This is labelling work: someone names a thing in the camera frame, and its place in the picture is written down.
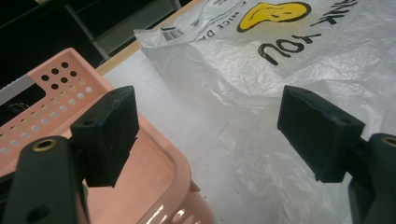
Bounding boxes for grey tape strip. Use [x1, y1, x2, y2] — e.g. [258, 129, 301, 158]
[0, 75, 35, 106]

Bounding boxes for clear plastic bag yellow face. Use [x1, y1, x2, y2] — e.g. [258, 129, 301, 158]
[134, 0, 396, 224]

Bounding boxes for white table mat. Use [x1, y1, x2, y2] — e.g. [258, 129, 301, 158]
[102, 49, 353, 224]

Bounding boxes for pink perforated plastic basket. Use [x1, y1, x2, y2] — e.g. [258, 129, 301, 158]
[0, 47, 217, 224]

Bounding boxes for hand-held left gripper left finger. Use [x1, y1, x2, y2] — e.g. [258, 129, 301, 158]
[69, 85, 140, 189]

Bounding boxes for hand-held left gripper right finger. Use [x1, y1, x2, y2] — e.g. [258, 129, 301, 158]
[276, 85, 366, 184]

